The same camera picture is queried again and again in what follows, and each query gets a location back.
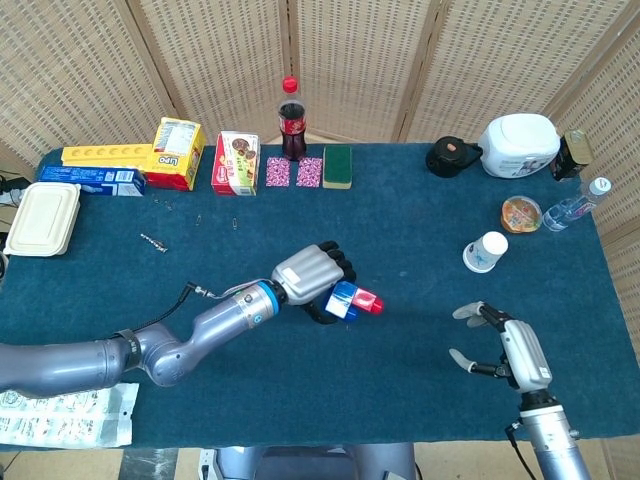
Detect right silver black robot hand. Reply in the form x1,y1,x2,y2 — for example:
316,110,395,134
448,300,554,394

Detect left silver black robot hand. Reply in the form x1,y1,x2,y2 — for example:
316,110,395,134
271,240,358,325

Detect blue toy block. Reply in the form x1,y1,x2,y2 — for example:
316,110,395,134
321,281,361,322

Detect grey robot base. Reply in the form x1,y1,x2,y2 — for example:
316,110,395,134
199,442,419,480

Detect pink patterned card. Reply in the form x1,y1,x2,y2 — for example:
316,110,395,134
296,156,324,189
265,156,292,188

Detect paper cups with blue flower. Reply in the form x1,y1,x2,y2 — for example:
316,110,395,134
462,230,509,274

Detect teal table cloth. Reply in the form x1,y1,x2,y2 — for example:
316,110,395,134
0,143,636,449

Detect green yellow sponge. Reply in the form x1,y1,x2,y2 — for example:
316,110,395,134
322,145,353,190

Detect red white snack box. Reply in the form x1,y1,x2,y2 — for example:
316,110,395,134
211,130,261,197

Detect orange lidded jelly cup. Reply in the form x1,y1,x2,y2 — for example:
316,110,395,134
500,195,544,235

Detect cola bottle with red cap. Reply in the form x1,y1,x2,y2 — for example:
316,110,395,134
277,76,308,162

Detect clear plastic water bottle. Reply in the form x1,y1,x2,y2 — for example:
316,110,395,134
542,176,614,233

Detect yellow red Lipo package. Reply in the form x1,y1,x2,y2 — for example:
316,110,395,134
144,117,207,192

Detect dark jar with gold lid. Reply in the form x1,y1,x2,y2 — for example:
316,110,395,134
549,129,595,182

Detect white plastic wipes container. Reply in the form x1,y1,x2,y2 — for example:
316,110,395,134
478,113,561,178

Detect wicker folding screen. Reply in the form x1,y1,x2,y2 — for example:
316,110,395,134
0,0,640,480

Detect yellow plastic tray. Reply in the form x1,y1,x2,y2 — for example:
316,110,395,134
60,143,156,167

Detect blue white carton box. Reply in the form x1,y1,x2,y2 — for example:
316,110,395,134
38,165,148,198

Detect beige lunch box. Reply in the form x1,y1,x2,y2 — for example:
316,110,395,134
3,181,82,258

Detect printed clear plastic bag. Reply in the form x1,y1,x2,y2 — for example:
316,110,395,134
0,382,140,448

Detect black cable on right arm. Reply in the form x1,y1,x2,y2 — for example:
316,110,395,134
504,418,537,480

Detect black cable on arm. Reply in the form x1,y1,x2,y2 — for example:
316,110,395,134
114,282,221,341
504,418,537,480

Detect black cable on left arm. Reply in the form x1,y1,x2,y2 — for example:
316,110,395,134
114,282,221,341

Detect black bottle lid with handle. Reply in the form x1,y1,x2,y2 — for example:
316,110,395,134
425,136,484,179

